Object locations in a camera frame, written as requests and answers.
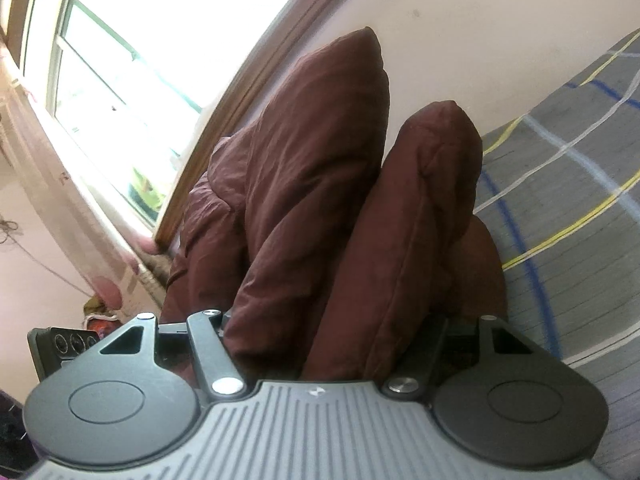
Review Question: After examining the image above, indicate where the grey plaid bed sheet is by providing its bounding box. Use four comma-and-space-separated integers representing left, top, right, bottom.
472, 30, 640, 480

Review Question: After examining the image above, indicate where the thin wall cable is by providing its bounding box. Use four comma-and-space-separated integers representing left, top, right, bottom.
0, 214, 93, 297

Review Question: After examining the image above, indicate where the black smartphone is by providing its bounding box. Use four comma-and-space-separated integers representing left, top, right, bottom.
27, 326, 110, 380

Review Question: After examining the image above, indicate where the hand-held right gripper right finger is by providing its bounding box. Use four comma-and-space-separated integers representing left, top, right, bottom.
381, 314, 542, 402

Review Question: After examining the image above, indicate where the large maroon pillow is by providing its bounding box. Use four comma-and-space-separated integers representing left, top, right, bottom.
152, 0, 373, 257

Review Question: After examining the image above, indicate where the brown padded jacket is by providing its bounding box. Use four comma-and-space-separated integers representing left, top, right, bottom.
160, 26, 512, 382

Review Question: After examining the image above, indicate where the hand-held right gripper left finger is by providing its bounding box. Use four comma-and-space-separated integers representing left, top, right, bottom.
97, 310, 247, 401

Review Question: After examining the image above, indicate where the window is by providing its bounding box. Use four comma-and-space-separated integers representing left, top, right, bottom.
30, 0, 326, 228

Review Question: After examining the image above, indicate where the sheer pink curtain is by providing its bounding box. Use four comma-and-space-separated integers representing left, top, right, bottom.
0, 42, 156, 313

